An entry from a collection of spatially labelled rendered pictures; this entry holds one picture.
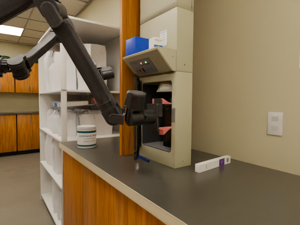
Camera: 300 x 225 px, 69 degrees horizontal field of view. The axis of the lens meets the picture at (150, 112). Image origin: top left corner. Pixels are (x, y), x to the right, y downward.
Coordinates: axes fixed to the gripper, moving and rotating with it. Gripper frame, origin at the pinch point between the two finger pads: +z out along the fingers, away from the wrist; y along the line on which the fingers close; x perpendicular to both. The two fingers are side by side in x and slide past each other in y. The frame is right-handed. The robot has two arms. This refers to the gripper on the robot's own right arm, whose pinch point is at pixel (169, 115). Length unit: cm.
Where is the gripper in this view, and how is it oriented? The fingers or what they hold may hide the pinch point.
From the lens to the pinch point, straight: 91.2
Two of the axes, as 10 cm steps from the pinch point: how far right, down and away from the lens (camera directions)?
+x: -5.7, -0.3, 8.2
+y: -0.2, -10.0, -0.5
